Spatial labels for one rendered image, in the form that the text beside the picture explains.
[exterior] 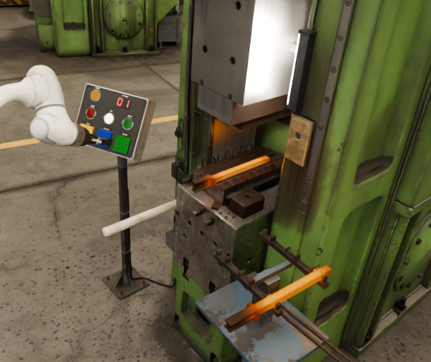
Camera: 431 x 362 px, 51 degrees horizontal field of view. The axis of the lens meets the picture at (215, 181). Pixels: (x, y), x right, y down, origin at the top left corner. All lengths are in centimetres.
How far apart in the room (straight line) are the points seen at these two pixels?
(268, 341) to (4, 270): 183
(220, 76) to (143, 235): 171
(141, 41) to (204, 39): 504
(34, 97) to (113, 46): 500
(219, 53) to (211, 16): 13
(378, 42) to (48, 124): 107
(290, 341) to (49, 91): 120
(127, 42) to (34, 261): 425
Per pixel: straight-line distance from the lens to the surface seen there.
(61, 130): 165
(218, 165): 199
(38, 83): 170
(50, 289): 284
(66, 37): 656
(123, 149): 206
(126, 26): 657
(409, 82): 181
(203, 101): 177
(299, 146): 163
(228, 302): 176
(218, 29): 165
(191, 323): 239
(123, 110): 210
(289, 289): 146
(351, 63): 148
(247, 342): 165
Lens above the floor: 197
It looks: 32 degrees down
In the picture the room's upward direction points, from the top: 5 degrees clockwise
